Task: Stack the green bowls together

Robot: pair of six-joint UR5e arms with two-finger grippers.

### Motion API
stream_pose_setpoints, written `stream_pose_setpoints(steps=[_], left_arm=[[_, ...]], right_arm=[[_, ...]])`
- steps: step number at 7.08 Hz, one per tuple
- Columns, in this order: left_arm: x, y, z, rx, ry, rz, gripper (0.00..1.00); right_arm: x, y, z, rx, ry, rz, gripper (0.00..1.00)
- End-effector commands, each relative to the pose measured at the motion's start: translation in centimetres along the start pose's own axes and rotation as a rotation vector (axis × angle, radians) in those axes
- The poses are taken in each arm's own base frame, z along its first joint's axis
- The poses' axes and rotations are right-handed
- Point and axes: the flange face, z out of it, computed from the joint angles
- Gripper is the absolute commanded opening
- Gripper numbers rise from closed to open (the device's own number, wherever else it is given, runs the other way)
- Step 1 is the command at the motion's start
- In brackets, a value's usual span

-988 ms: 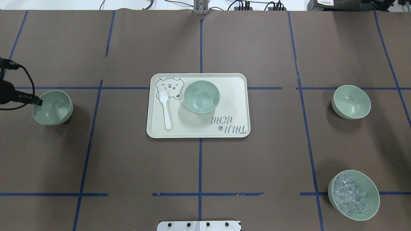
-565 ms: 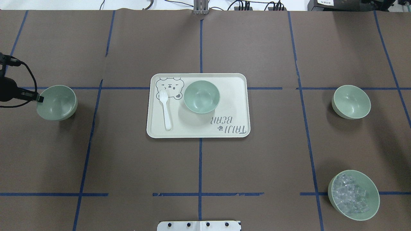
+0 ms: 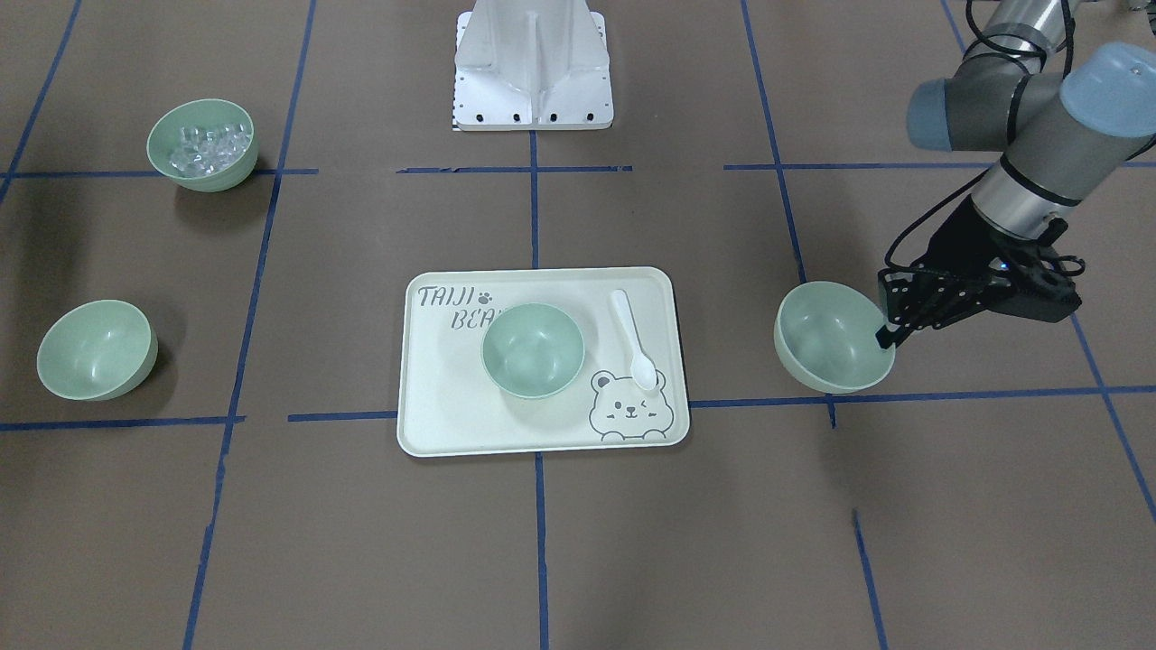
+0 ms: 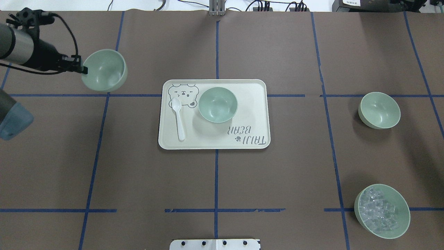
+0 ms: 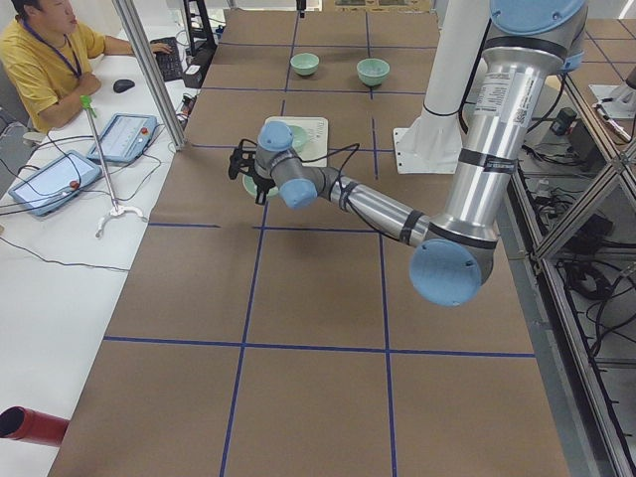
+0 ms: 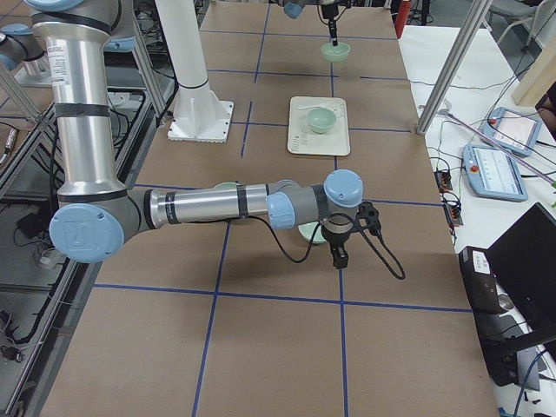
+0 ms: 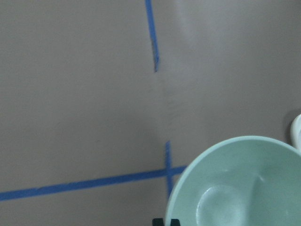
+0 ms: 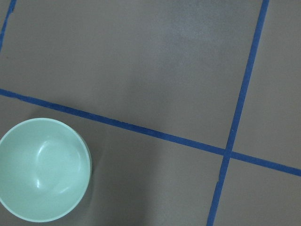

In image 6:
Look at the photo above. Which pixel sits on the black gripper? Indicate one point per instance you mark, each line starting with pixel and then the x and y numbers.
pixel 335 239
pixel 331 17

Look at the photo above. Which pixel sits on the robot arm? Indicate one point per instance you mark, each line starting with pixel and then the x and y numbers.
pixel 294 8

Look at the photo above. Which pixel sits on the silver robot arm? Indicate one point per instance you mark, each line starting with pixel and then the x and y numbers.
pixel 97 213

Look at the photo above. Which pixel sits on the empty green bowl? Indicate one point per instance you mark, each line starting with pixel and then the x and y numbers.
pixel 335 52

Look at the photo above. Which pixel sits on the red fire extinguisher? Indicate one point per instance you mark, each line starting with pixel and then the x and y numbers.
pixel 401 17

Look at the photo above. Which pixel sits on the green bowl on tray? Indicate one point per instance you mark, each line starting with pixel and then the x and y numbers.
pixel 321 120

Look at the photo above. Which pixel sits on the cream bear serving tray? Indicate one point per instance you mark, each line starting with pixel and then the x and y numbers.
pixel 302 140

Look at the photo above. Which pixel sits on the orange terminal block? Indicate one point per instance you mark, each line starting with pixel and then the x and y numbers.
pixel 443 179

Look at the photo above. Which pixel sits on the green bowl with ice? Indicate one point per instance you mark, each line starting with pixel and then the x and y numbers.
pixel 225 186

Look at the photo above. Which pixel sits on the blue teach pendant near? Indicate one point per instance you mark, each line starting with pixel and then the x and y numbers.
pixel 493 174

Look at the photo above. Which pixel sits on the blue teach pendant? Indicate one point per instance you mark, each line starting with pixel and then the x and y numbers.
pixel 493 174
pixel 512 130

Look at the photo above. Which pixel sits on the black monitor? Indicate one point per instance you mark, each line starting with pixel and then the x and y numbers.
pixel 523 261

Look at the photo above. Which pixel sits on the blue teach pendant far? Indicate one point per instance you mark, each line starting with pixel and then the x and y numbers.
pixel 512 130

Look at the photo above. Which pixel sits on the wooden board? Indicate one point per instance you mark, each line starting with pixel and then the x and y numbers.
pixel 541 75

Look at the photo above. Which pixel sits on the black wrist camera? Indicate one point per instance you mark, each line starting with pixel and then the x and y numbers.
pixel 371 218

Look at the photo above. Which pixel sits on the aluminium frame post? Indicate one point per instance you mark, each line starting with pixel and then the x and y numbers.
pixel 455 56

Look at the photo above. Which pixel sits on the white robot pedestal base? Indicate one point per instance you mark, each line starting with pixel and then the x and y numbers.
pixel 198 114

